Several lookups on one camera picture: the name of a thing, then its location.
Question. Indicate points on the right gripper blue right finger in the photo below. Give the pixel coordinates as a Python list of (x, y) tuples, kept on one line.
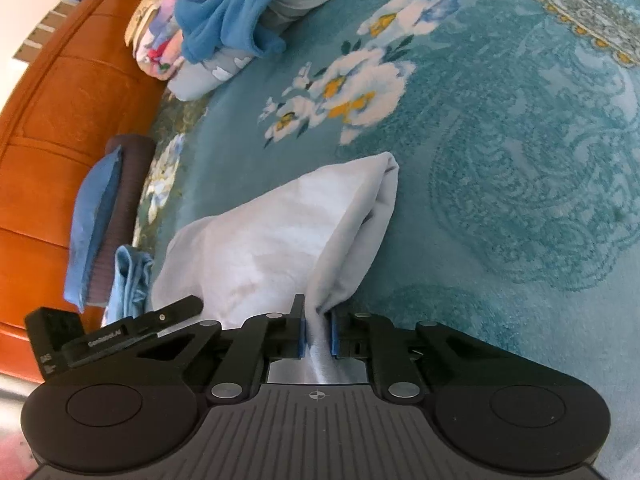
[(385, 350)]

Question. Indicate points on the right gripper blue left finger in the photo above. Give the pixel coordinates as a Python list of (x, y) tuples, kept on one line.
[(247, 352)]

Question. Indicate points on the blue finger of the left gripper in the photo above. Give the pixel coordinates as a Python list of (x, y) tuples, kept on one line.
[(170, 312)]

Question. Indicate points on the white printed t-shirt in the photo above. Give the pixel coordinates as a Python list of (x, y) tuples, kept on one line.
[(316, 237)]

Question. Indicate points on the light blue garment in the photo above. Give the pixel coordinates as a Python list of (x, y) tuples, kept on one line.
[(131, 285)]

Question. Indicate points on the blue pillow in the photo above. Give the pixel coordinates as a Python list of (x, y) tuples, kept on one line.
[(92, 213)]

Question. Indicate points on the orange wooden bed headboard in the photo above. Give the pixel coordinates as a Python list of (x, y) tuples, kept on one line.
[(83, 89)]

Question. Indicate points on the folded colourful floral blanket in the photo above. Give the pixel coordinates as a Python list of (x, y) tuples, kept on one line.
[(156, 38)]

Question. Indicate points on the teal floral bed blanket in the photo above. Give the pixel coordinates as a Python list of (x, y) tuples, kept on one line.
[(515, 124)]

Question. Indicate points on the beige boxes on headboard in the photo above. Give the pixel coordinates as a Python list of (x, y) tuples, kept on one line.
[(42, 33)]

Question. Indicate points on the blue fleece garment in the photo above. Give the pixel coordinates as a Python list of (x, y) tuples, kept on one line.
[(210, 25)]

